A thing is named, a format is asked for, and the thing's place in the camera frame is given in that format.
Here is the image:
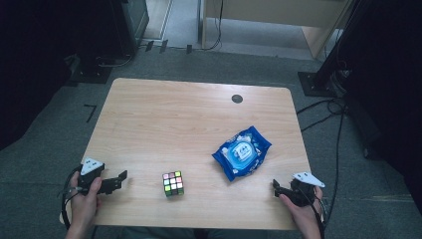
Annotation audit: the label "right hand-held gripper black cable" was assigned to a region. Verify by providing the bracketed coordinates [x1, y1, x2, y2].
[308, 187, 330, 239]

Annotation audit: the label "thin black hanging cable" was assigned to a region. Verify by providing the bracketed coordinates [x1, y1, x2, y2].
[202, 0, 224, 52]

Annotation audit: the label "multicoloured puzzle cube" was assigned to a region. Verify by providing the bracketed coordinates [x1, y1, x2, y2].
[161, 170, 185, 198]

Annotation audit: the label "short black floor cable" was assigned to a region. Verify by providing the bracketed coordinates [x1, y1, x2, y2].
[300, 112, 336, 132]
[296, 98, 346, 117]

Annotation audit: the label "light wooden cabinet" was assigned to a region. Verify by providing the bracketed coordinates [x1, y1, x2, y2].
[200, 0, 354, 61]

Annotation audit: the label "hand-held gripper black cable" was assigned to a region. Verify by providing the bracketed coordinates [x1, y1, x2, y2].
[61, 165, 84, 231]
[308, 187, 330, 239]

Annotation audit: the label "black cabinet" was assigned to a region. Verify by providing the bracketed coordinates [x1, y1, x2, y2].
[110, 0, 150, 58]

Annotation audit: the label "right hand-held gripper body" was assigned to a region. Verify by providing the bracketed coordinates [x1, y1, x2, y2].
[289, 171, 326, 207]

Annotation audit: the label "black cable on stand base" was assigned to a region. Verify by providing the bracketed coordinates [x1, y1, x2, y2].
[96, 53, 135, 69]

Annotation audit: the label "person's left hand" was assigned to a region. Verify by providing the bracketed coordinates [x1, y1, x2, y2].
[69, 171, 104, 230]

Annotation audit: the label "dark curtain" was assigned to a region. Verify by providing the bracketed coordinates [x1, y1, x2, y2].
[0, 0, 117, 151]
[344, 0, 422, 215]

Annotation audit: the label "person's right hand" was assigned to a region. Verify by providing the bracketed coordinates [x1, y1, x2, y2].
[278, 186, 324, 233]

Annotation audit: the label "long black floor cable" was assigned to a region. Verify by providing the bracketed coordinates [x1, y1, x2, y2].
[316, 106, 347, 239]

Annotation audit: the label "blue wet wipes pack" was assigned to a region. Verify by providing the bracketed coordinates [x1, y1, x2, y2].
[211, 124, 273, 183]

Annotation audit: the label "black flat stand base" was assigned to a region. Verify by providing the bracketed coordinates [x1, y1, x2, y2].
[69, 54, 113, 85]

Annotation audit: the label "person's dark trousers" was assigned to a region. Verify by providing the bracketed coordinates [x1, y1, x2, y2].
[120, 226, 270, 239]

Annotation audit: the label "left hand-held gripper black cable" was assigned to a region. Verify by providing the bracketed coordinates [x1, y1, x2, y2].
[61, 165, 84, 231]

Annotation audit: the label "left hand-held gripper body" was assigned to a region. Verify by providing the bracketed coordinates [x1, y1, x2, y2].
[78, 157, 106, 196]

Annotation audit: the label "black square stand base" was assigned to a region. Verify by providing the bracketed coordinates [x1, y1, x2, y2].
[297, 71, 339, 98]

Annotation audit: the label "black metal stand post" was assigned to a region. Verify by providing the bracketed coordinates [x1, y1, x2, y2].
[315, 0, 366, 88]

